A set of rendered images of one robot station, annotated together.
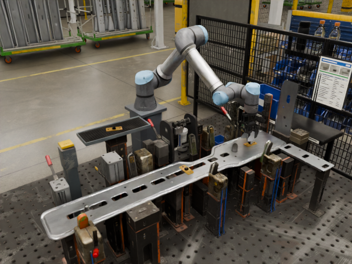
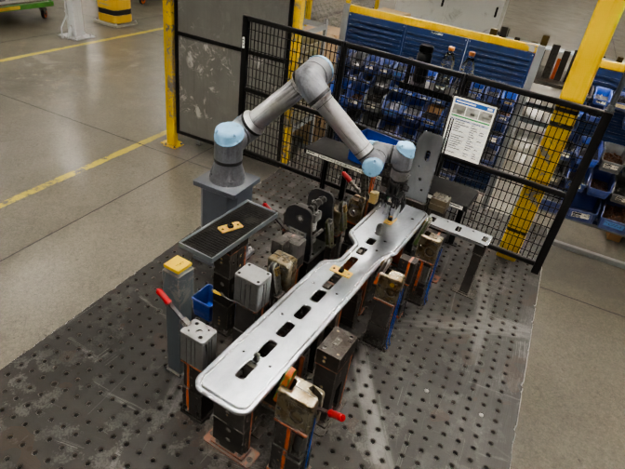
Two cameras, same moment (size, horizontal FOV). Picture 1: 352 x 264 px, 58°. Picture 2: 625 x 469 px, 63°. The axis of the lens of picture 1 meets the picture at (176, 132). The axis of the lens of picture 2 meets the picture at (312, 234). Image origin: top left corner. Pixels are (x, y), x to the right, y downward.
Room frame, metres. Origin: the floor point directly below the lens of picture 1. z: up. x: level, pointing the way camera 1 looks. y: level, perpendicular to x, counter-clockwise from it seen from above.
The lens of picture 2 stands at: (0.13, 0.80, 2.12)
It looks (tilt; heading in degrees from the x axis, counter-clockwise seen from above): 33 degrees down; 330
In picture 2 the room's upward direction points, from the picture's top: 9 degrees clockwise
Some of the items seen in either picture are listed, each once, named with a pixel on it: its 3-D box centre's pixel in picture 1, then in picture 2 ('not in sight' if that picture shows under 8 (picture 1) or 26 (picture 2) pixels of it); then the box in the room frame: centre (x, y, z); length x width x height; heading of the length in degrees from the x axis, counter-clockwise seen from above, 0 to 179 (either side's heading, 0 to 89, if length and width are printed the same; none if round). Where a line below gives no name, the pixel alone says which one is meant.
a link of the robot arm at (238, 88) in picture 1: (234, 90); (378, 153); (1.67, -0.32, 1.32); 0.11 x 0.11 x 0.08; 49
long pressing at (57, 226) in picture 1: (184, 172); (339, 275); (1.35, -0.04, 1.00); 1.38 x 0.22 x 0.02; 125
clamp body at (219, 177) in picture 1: (216, 203); (383, 309); (1.26, -0.20, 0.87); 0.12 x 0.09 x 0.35; 35
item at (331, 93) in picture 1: (331, 83); (467, 129); (1.87, -0.95, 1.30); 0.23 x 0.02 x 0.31; 35
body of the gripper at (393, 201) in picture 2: (249, 120); (394, 191); (1.61, -0.41, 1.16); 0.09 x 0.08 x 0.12; 125
